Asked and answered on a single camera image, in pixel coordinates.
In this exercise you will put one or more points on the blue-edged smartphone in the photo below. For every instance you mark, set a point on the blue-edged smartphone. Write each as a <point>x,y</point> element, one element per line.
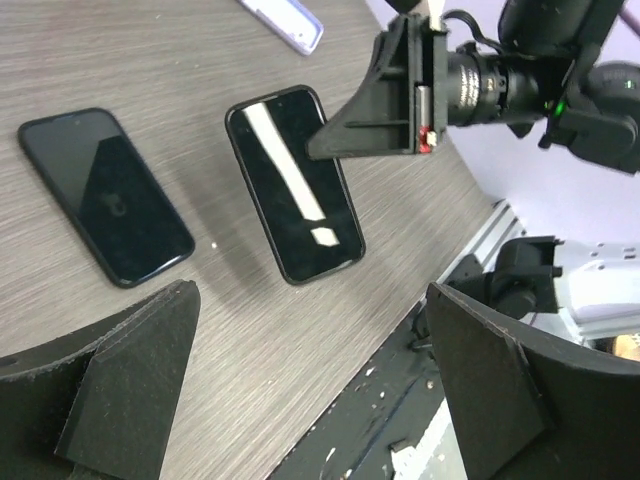
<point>110,196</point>

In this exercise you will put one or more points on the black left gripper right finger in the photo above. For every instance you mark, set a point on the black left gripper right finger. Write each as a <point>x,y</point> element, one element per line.
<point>526,404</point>

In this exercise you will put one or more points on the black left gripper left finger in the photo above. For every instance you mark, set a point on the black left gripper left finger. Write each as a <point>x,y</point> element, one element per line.
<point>102,399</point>

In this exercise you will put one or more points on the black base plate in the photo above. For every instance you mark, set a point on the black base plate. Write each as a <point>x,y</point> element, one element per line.
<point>385,408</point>

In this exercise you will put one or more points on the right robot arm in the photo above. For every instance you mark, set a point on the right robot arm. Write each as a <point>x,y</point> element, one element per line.
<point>580,292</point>

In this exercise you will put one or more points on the lilac phone case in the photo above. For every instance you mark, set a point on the lilac phone case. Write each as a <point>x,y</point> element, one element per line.
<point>290,20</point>

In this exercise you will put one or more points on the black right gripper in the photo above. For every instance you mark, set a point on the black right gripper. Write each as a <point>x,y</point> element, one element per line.
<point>400,102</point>

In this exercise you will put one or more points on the black phone case two holes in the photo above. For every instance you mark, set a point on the black phone case two holes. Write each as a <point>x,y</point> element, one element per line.
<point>235,135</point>

